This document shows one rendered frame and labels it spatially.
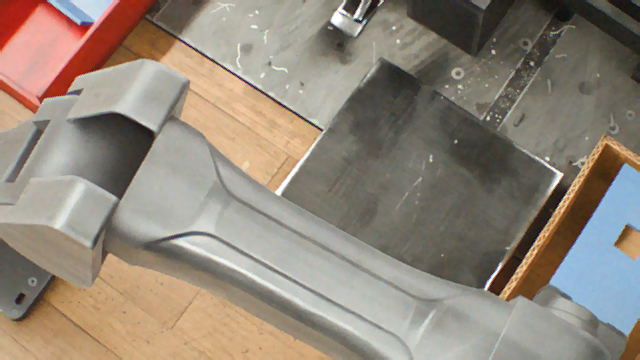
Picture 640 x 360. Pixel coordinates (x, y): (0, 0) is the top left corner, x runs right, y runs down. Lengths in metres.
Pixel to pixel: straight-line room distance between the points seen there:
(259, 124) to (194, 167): 0.43
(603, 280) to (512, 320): 0.31
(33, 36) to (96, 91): 0.45
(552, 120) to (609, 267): 0.17
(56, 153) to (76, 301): 0.35
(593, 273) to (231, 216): 0.38
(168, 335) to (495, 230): 0.25
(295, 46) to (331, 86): 0.05
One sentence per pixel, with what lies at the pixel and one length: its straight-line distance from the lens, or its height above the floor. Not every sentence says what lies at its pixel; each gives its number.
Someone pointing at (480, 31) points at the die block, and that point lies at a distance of 1.00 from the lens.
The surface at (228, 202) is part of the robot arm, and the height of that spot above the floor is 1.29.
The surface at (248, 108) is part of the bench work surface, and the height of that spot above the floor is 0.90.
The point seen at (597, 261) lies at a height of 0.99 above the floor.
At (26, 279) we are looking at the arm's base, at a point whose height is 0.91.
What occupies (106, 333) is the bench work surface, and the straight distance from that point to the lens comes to 0.97.
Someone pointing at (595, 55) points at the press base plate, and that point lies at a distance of 1.06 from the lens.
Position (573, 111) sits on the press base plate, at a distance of 1.04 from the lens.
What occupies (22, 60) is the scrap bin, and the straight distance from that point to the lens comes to 1.06.
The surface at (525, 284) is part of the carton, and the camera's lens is 0.97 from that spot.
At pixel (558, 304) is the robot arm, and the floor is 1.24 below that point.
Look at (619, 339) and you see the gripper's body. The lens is 0.77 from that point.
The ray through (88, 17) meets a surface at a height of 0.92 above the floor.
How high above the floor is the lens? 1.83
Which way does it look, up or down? 69 degrees down
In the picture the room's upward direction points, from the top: 1 degrees counter-clockwise
